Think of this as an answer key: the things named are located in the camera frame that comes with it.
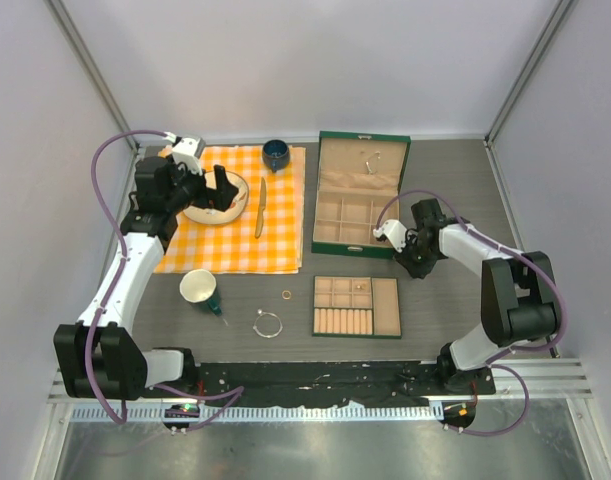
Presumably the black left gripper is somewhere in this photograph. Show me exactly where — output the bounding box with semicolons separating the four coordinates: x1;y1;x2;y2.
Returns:
165;156;238;215

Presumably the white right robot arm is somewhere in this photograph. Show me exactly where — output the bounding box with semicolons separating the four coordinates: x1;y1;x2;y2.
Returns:
373;199;566;395

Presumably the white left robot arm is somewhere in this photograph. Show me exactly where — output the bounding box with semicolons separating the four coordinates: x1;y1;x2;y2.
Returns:
54;156;239;401

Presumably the green jewelry tray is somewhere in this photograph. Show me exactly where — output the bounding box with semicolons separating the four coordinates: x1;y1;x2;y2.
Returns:
312;276;402;339

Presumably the green jewelry box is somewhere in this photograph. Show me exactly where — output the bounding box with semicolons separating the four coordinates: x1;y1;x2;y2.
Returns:
311;131;411;259

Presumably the floral ceramic plate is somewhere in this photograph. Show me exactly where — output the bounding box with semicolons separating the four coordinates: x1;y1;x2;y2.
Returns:
181;170;250;227

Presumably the gold table knife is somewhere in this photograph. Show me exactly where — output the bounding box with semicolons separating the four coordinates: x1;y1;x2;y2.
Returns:
254;177;267;239

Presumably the orange checkered cloth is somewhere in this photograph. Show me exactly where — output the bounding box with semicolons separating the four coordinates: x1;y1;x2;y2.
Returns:
155;146;306;274

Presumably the dark blue cup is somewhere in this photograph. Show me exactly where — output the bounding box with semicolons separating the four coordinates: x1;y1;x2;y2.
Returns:
262;139;291;173

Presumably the white green paper cup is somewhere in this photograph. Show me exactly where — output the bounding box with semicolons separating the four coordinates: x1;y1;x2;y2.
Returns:
179;269;223;316

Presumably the silver hook in lid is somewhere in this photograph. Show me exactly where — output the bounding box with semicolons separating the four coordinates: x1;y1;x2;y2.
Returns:
365;151;381;175

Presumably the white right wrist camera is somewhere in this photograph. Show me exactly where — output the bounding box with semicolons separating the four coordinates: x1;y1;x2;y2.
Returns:
373;219;407;253

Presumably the silver bangle bracelet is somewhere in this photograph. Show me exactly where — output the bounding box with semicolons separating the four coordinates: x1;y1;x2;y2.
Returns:
252;309;284;340

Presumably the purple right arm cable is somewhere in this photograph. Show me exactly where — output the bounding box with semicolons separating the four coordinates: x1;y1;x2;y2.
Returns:
375;188;570;435

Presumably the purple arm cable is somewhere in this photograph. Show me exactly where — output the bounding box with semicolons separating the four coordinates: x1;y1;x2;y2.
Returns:
375;188;570;435
83;129;246;426

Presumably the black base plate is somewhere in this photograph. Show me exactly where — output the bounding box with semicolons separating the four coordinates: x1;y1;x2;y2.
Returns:
170;361;496;409

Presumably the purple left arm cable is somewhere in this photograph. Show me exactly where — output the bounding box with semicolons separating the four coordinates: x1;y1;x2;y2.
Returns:
83;129;246;426

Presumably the white slotted cable duct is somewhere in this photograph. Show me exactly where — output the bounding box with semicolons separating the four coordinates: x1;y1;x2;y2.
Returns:
68;403;444;422

